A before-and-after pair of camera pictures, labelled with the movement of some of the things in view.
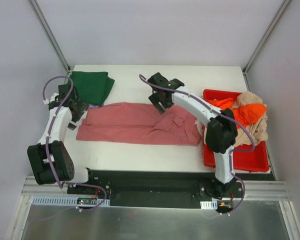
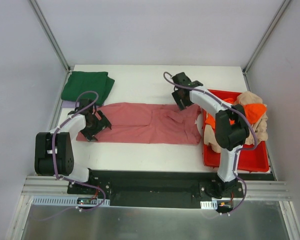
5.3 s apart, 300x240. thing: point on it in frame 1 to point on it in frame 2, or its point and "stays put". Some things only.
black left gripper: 79,108 to 96,125
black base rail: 160,188 stays put
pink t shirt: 139,123 stays put
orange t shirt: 245,114 stays put
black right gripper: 156,102 to 179,97
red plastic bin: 255,160 stays put
